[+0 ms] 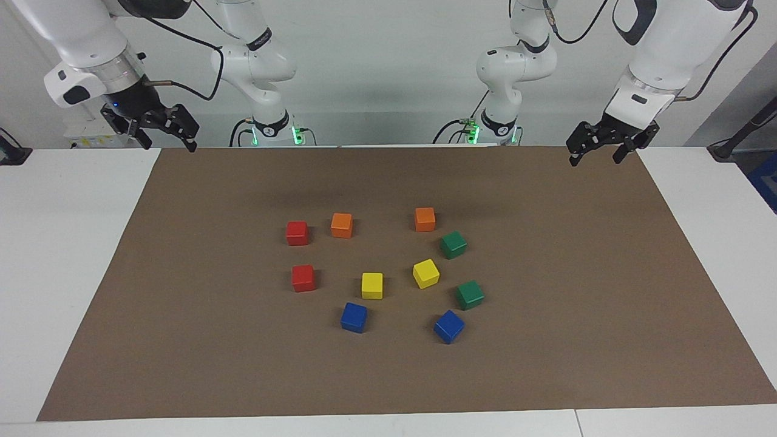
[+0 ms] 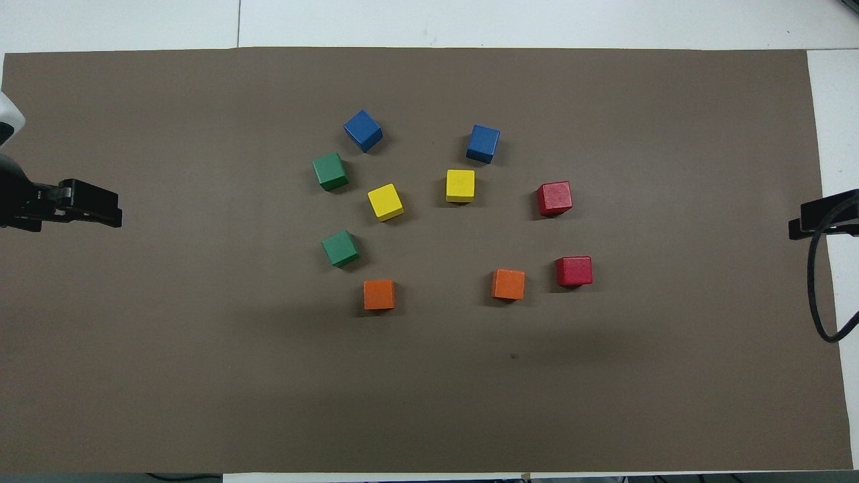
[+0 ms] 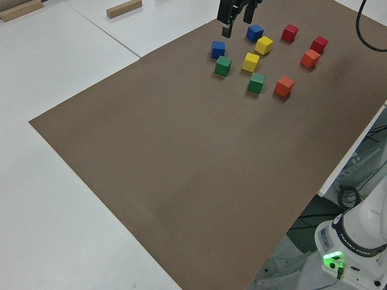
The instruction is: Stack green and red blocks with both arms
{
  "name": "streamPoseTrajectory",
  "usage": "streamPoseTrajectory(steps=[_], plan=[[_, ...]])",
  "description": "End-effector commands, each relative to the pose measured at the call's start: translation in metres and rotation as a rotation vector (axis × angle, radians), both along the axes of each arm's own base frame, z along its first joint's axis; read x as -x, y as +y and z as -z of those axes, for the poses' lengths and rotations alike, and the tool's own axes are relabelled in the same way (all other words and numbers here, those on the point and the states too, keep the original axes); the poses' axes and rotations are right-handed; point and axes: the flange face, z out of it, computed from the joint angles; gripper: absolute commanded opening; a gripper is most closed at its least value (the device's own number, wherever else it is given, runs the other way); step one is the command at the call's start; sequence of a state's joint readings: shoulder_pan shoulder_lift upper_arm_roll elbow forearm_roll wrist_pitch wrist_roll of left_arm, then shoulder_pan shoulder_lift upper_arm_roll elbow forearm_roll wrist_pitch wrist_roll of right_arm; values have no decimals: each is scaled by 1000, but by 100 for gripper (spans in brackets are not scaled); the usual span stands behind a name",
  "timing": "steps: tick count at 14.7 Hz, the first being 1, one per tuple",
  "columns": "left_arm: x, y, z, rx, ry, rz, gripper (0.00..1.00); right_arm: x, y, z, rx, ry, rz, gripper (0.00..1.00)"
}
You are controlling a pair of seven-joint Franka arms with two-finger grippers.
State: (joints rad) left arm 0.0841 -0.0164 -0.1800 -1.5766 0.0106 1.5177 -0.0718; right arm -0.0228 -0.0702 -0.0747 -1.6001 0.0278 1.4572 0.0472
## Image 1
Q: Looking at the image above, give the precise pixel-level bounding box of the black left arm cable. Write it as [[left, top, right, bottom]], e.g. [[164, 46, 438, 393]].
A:
[[543, 0, 759, 103]]

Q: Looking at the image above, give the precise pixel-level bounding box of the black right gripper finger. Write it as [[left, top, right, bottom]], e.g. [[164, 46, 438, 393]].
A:
[[124, 118, 152, 151], [164, 104, 201, 152]]

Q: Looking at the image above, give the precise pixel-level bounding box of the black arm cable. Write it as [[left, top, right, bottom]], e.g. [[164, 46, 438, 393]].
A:
[[137, 0, 259, 103], [543, 0, 759, 103]]

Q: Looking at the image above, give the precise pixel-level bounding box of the black stand pole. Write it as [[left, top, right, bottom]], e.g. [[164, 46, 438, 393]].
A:
[[707, 97, 777, 161]]

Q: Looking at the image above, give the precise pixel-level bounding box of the green wooden cube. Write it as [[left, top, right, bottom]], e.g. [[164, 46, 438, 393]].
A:
[[456, 280, 485, 311], [440, 231, 468, 260]]

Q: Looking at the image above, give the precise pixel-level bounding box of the blue wooden cube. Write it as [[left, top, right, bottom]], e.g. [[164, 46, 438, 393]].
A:
[[433, 310, 466, 345], [341, 302, 368, 334]]

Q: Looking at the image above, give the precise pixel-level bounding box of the black clamp mount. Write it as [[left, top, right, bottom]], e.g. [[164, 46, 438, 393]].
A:
[[0, 127, 32, 166]]

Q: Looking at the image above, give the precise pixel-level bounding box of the blue crate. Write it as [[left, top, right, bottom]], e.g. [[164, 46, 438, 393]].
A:
[[747, 152, 777, 214]]

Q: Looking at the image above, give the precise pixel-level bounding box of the white power strip box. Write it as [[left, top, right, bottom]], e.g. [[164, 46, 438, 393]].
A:
[[64, 118, 131, 149]]

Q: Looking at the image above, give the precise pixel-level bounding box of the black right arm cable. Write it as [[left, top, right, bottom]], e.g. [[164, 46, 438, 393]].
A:
[[137, 0, 259, 103]]

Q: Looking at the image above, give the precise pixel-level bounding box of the black base cable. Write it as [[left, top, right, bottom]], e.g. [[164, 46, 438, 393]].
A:
[[433, 91, 489, 144], [229, 117, 256, 147]]

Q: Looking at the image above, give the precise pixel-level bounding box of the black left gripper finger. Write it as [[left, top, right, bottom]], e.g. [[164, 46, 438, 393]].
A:
[[568, 121, 599, 167], [612, 137, 641, 164]]

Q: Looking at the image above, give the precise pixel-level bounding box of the brown table mat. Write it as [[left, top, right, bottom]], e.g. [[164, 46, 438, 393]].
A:
[[36, 146, 777, 422]]

